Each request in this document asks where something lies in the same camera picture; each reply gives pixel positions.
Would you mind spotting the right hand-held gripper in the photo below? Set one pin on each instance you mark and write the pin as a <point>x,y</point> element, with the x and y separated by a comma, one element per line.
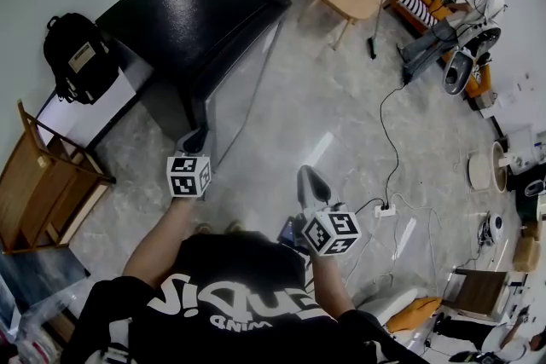
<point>332,234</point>

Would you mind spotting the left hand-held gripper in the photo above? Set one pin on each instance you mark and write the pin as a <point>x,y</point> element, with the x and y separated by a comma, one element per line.
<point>187,179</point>

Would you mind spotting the black mini fridge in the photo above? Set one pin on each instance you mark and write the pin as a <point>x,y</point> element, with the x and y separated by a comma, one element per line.
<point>187,8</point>

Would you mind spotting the person's left forearm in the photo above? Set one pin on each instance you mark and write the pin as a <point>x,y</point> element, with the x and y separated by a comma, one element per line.
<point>162,238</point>

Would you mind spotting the person's right forearm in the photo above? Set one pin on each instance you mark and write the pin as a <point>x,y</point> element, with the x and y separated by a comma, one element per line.
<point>330,281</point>

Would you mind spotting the smartphone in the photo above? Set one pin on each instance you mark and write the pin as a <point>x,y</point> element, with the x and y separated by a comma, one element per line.
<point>292,231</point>

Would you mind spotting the white power strip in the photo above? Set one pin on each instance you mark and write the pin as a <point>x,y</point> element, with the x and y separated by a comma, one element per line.
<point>386,210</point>

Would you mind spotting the person's left shoe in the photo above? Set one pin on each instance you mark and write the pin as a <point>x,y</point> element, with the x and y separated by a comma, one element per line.
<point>204,227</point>

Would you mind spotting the person's shoe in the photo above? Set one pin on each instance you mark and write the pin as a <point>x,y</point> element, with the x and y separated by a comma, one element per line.
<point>233,226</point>
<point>204,227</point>

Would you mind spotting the person's right shoe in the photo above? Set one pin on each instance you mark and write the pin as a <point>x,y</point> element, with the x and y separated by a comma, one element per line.
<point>233,226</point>

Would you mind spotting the person's black printed t-shirt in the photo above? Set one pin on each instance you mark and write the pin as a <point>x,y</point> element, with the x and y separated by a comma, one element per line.
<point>239,268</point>

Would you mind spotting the black backpack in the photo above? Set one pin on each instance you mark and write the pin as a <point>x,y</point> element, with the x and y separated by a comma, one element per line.
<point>77,55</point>

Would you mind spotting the orange cushion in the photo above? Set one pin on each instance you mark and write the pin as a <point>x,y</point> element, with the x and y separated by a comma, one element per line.
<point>414,313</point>

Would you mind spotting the round white tray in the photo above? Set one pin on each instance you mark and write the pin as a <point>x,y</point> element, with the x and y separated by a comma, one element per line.
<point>478,171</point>

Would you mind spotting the wooden rack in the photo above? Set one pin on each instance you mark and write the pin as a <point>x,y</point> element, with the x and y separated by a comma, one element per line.
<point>25,183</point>

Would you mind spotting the small round white device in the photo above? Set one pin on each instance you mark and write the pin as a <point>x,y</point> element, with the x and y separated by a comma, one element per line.
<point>495,226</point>

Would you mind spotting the beige bucket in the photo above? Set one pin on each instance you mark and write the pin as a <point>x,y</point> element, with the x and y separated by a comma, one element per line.
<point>500,179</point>

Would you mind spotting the small cardboard box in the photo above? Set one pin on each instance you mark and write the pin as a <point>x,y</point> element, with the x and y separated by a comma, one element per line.
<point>485,101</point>

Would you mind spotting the orange sofa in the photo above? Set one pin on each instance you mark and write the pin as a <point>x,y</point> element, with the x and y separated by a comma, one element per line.
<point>478,87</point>

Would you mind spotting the brown wooden side table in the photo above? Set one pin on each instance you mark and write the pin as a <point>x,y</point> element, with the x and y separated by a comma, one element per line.
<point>482,290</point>

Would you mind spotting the dark glass panel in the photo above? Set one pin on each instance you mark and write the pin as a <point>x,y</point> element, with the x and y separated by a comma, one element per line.
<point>38,273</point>

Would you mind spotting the small striped cushion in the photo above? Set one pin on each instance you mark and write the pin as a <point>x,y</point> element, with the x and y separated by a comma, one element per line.
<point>481,73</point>

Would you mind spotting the large striped cushion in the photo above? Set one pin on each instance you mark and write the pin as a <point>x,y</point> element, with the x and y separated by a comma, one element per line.
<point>418,8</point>

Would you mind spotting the white appliance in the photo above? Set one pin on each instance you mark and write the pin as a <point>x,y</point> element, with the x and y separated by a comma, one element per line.
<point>522,140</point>

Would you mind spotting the clear plastic bags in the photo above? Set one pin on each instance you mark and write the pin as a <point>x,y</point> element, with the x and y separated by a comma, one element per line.
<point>34,332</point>

